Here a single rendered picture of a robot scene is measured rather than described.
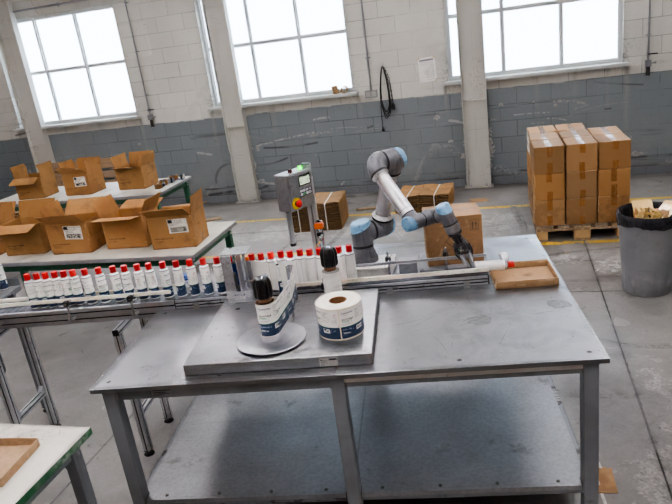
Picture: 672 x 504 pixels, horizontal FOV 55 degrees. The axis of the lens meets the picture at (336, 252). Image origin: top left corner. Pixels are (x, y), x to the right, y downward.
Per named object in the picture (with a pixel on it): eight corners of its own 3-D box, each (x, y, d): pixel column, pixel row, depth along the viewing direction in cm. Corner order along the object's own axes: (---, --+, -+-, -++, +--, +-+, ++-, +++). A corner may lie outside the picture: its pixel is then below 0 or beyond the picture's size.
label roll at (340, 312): (363, 317, 290) (360, 288, 286) (365, 337, 272) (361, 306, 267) (320, 322, 291) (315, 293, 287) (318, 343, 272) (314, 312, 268)
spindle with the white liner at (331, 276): (325, 310, 304) (316, 251, 294) (327, 302, 312) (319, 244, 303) (343, 308, 303) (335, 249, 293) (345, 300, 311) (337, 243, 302)
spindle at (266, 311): (259, 343, 277) (247, 281, 268) (263, 333, 286) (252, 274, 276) (279, 341, 276) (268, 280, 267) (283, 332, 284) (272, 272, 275)
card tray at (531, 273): (495, 290, 313) (495, 282, 311) (489, 270, 337) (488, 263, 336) (559, 285, 308) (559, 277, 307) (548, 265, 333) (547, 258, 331)
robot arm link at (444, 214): (440, 201, 318) (452, 199, 311) (449, 220, 321) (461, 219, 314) (430, 209, 315) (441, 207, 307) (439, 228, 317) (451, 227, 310)
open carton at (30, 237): (-6, 262, 494) (-21, 216, 482) (28, 243, 536) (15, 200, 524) (38, 259, 487) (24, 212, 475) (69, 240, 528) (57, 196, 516)
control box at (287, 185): (279, 211, 329) (273, 175, 323) (301, 202, 340) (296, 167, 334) (293, 213, 322) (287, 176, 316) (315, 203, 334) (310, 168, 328)
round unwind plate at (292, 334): (229, 359, 269) (228, 356, 269) (246, 326, 298) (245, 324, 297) (300, 354, 265) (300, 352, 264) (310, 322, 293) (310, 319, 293)
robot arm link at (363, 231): (348, 245, 358) (344, 222, 354) (366, 239, 365) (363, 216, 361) (361, 248, 348) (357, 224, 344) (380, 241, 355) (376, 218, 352)
